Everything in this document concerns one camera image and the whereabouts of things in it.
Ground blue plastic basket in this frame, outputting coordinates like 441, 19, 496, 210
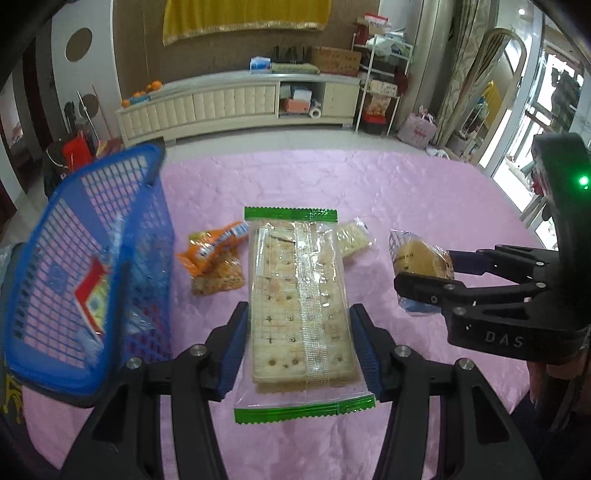
0, 142, 176, 409

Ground clear cracker pack green edges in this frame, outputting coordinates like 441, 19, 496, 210
233, 206, 377, 425

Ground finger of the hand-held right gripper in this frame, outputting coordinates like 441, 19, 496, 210
394, 271, 561, 324
445, 246, 561, 278

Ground yellow wall cloth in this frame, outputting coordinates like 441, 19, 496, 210
163, 0, 332, 46

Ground patterned curtain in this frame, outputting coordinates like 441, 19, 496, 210
434, 0, 499, 144

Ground white metal rack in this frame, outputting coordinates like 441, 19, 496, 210
352, 18, 414, 137

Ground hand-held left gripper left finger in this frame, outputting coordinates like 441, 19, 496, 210
60, 302, 250, 480

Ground small white cracker packet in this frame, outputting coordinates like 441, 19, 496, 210
336, 219, 374, 259

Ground pink tablecloth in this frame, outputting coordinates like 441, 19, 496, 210
18, 150, 561, 480

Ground pile of oranges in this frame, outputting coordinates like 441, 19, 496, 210
121, 80, 163, 104

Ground pink bag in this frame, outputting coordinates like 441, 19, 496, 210
398, 107, 437, 148

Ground clear packet of brown squares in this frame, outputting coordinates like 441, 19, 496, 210
191, 251, 245, 297

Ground cream low cabinet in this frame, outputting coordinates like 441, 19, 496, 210
115, 71, 362, 146

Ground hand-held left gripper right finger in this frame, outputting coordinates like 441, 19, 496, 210
348, 305, 543, 480

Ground brown cardboard box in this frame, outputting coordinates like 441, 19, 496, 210
310, 46, 362, 77

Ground round cake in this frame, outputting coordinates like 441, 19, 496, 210
389, 229, 455, 317

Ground red bag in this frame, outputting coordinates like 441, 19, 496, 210
62, 131, 100, 174

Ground orange snack packet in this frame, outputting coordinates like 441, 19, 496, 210
177, 220, 250, 278

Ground red packet with yellow window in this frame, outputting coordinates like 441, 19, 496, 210
74, 257, 112, 335

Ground white standing air conditioner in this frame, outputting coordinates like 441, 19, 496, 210
402, 0, 455, 134

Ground black bag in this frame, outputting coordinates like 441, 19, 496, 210
44, 137, 75, 197

